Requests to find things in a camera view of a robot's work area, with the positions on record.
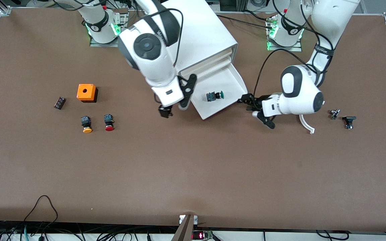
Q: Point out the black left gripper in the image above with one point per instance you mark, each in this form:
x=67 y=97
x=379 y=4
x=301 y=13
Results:
x=254 y=101

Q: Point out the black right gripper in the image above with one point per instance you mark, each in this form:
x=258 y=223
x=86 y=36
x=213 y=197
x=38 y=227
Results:
x=165 y=111

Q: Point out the green push button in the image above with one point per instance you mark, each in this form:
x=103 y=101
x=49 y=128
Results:
x=214 y=96

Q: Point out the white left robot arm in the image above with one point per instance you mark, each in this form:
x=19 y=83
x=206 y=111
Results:
x=300 y=90

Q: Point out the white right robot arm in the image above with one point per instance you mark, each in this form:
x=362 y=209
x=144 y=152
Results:
x=146 y=47

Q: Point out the red push button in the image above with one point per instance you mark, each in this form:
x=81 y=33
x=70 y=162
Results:
x=109 y=123

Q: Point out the yellow push button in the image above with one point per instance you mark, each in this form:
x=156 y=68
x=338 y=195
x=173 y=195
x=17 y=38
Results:
x=86 y=124

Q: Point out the black push button part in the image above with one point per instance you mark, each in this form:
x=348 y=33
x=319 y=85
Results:
x=348 y=121

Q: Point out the white curved plastic piece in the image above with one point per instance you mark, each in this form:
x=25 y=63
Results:
x=308 y=127

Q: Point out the orange box with hole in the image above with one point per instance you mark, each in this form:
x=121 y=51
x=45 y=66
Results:
x=86 y=91

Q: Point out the small grey black part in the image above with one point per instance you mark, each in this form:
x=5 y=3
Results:
x=334 y=114

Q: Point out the small black contact block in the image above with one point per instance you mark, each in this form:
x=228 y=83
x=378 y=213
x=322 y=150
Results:
x=60 y=103

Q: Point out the device with red display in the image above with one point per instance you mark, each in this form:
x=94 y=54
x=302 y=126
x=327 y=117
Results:
x=200 y=235

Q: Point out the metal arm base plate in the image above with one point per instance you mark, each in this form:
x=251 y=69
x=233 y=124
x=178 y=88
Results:
x=285 y=49
x=107 y=44

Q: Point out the camera mounting pole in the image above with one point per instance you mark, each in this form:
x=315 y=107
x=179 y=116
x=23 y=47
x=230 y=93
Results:
x=184 y=229

